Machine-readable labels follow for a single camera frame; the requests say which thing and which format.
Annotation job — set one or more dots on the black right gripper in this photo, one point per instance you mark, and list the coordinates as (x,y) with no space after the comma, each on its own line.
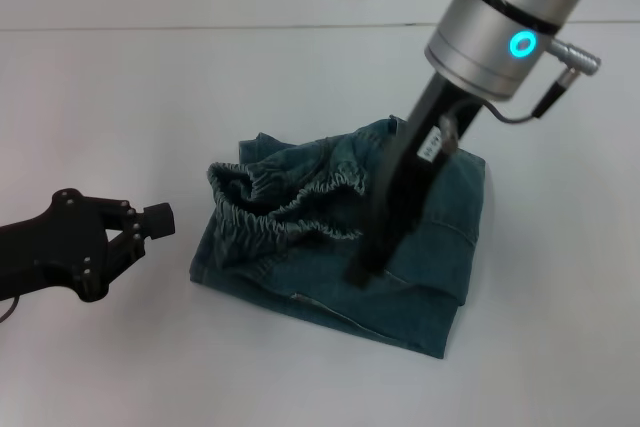
(415,182)

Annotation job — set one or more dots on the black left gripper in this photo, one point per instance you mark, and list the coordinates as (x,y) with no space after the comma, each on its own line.
(50,242)

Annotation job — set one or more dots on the blue denim shorts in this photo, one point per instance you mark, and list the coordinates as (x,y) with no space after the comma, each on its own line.
(300,297)

